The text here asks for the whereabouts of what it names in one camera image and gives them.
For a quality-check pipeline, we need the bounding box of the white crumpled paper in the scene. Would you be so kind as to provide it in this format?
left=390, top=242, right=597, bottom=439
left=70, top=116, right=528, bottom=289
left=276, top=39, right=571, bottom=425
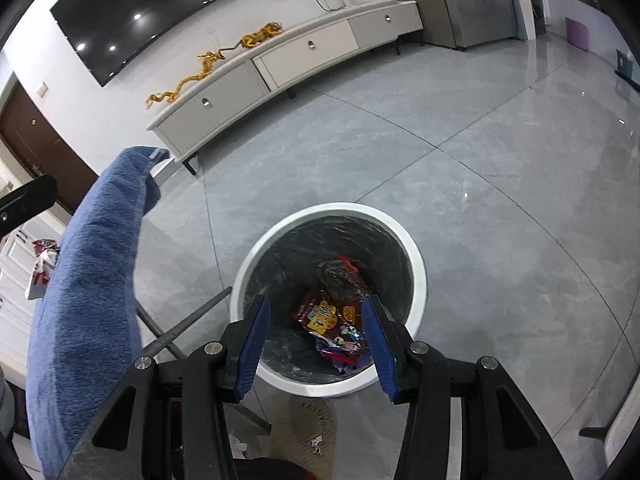
left=227, top=430, right=249, bottom=461

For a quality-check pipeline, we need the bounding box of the dark red cloth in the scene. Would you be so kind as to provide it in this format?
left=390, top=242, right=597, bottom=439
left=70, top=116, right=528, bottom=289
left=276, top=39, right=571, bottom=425
left=235, top=455, right=321, bottom=480

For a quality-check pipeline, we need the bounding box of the white base cabinet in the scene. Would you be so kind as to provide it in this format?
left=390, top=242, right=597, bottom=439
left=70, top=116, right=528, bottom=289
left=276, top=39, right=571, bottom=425
left=0, top=170, right=66, bottom=376

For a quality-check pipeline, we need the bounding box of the white grey television stand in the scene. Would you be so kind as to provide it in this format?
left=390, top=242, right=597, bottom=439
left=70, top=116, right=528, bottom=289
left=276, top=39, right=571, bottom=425
left=146, top=0, right=423, bottom=176

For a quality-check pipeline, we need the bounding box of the golden tiger figure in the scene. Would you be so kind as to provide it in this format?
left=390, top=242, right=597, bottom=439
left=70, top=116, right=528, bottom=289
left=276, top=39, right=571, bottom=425
left=236, top=21, right=285, bottom=52

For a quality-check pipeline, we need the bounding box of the black furniture leg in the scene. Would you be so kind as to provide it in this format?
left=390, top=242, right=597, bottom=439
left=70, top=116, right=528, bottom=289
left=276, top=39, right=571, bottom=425
left=580, top=426, right=621, bottom=441

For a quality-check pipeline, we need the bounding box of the purple panel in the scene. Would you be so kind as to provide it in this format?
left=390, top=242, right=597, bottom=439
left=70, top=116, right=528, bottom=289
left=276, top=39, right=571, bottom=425
left=565, top=16, right=591, bottom=52

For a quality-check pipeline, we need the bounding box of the golden dragon figure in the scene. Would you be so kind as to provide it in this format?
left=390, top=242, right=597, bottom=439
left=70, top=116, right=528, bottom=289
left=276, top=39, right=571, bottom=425
left=145, top=50, right=226, bottom=110

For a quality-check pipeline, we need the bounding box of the purple plastic bag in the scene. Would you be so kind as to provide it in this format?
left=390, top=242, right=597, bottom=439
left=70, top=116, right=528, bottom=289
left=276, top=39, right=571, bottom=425
left=327, top=355, right=373, bottom=376

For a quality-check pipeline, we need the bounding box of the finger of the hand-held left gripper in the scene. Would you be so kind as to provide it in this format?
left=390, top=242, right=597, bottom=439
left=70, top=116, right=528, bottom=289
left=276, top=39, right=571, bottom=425
left=0, top=175, right=58, bottom=237

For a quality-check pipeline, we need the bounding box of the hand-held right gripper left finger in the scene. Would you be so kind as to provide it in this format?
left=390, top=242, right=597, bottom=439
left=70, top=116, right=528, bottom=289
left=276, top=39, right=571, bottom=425
left=57, top=294, right=273, bottom=480

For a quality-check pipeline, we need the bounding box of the black bin liner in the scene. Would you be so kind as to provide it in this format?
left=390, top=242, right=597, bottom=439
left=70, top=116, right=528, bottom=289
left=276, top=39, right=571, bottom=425
left=242, top=215, right=416, bottom=386

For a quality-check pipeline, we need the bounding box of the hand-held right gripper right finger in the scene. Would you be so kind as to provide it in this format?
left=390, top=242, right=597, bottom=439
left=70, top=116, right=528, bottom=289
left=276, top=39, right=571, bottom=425
left=361, top=295, right=576, bottom=480

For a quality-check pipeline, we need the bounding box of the grey refrigerator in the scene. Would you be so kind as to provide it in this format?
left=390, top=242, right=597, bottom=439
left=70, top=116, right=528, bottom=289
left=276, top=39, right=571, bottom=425
left=387, top=0, right=518, bottom=52

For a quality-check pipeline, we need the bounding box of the clear plastic bag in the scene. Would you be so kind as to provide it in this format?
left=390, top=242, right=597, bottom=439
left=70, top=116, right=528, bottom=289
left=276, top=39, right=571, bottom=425
left=316, top=256, right=371, bottom=302

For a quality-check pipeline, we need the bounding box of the blue towel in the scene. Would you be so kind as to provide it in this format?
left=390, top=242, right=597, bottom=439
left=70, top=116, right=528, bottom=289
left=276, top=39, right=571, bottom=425
left=25, top=146, right=171, bottom=478

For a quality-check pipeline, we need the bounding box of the white trash bin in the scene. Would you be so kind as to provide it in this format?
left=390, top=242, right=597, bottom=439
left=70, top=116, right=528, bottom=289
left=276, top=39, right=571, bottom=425
left=230, top=202, right=428, bottom=400

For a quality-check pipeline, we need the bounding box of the dark brown door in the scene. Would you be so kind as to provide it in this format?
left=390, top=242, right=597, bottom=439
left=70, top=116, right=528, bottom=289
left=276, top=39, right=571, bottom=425
left=0, top=82, right=98, bottom=213

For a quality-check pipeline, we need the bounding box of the dark red snack packet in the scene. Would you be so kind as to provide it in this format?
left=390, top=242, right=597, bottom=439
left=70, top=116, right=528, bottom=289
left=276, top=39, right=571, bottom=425
left=291, top=282, right=368, bottom=336

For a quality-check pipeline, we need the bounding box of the red snack bag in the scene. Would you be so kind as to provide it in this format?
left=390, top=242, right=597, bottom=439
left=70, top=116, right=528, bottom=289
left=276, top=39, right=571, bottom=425
left=314, top=324, right=371, bottom=361

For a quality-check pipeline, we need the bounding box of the red white package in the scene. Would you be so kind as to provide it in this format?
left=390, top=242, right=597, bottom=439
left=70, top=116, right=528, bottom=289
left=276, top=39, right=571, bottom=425
left=26, top=237, right=62, bottom=302

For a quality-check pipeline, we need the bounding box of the beige slipper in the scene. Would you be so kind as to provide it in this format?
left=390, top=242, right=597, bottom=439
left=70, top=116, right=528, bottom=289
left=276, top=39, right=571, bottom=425
left=267, top=395, right=341, bottom=480

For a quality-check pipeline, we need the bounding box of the black wall television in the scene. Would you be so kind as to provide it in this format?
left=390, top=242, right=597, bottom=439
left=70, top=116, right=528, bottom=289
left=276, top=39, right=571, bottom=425
left=50, top=0, right=301, bottom=87

